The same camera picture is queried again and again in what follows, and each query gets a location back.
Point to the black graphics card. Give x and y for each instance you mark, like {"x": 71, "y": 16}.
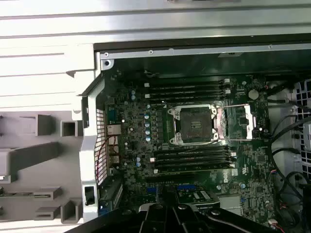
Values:
{"x": 201, "y": 197}

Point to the black expansion slot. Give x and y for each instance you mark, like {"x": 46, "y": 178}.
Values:
{"x": 170, "y": 178}

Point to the metal socket cover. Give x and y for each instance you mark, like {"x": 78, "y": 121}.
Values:
{"x": 249, "y": 121}

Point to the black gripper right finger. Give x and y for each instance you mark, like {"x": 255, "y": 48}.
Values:
{"x": 179, "y": 218}

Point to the round coin cell battery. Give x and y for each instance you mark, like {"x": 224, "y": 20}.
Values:
{"x": 253, "y": 94}

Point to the black RAM slot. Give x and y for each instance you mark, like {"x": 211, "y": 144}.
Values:
{"x": 187, "y": 88}
{"x": 193, "y": 149}
{"x": 193, "y": 161}
{"x": 187, "y": 84}
{"x": 187, "y": 98}
{"x": 193, "y": 166}
{"x": 193, "y": 155}
{"x": 187, "y": 93}

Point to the grey metal drive cage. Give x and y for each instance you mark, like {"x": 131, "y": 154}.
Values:
{"x": 303, "y": 97}

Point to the grey parts rack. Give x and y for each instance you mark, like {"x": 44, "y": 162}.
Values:
{"x": 39, "y": 155}

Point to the blue board header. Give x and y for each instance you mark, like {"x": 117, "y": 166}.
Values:
{"x": 185, "y": 188}
{"x": 151, "y": 189}

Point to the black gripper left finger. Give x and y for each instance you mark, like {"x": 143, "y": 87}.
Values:
{"x": 162, "y": 218}

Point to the black PC case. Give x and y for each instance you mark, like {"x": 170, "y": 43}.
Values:
{"x": 88, "y": 145}

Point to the green motherboard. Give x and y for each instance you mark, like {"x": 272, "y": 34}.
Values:
{"x": 245, "y": 155}

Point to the silver chipset heatsink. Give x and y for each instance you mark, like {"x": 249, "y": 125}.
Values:
{"x": 229, "y": 202}

